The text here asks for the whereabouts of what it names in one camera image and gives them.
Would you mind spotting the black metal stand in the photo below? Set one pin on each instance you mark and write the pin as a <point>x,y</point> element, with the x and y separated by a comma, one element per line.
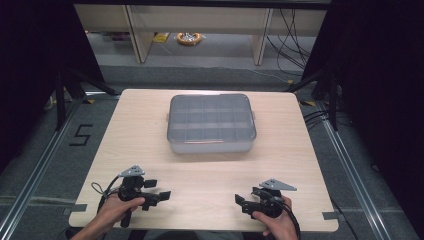
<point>332,100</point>
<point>60,100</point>

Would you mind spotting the yellow packet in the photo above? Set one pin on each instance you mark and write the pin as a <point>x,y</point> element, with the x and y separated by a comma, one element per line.
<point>161,37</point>

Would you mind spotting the black curtain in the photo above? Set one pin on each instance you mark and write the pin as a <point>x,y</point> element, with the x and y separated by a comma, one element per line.
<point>383,83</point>
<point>33,66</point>

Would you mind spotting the beige wooden desk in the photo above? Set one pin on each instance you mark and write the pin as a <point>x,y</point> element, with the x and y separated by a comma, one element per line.
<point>200,21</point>

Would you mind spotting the person's left hand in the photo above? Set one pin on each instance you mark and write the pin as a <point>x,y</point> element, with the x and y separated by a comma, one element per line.
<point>115,210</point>

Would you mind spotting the grey tape strip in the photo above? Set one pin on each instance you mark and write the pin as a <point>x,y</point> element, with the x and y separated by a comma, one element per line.
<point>78,208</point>
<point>330,215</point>

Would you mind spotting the aluminium floor rail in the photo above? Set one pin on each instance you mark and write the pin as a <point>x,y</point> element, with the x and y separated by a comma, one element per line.
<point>36,170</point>
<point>353,176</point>

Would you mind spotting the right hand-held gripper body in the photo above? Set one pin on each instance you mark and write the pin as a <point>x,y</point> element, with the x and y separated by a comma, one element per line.
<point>269,201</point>

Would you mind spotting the yellow floor tape piece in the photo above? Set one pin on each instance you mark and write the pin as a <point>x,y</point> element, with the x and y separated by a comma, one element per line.
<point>308,103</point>
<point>88,101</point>

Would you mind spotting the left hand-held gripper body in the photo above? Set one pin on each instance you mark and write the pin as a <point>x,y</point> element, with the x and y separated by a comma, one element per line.
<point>132,188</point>

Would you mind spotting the person's right hand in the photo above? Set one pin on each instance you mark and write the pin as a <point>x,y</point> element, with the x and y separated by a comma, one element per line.
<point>279,226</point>

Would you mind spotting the grey translucent compartment box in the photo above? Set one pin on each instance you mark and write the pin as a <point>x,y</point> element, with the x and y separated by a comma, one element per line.
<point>211,122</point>

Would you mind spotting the orange tape roll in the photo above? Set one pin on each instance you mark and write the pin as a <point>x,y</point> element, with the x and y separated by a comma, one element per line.
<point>189,38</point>

